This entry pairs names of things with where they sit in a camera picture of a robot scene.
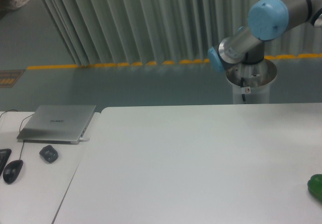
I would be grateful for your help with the black computer mouse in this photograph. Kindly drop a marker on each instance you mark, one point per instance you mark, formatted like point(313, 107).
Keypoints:
point(12, 171)

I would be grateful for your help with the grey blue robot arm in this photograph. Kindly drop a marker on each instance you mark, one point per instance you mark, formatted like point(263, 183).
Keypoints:
point(267, 20)

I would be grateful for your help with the grey pleated curtain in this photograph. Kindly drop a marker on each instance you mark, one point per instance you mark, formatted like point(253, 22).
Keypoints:
point(147, 31)

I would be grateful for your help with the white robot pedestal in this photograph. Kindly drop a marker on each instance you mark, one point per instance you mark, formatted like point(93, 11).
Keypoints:
point(251, 83)

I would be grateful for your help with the silver closed laptop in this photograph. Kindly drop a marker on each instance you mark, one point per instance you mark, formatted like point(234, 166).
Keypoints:
point(57, 123)

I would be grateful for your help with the green pepper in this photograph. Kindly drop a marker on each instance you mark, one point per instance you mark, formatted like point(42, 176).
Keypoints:
point(314, 186)

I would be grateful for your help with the small black controller device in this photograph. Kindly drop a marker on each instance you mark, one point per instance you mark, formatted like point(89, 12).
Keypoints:
point(49, 154)

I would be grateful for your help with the black keyboard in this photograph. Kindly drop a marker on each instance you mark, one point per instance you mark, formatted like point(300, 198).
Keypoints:
point(4, 156)

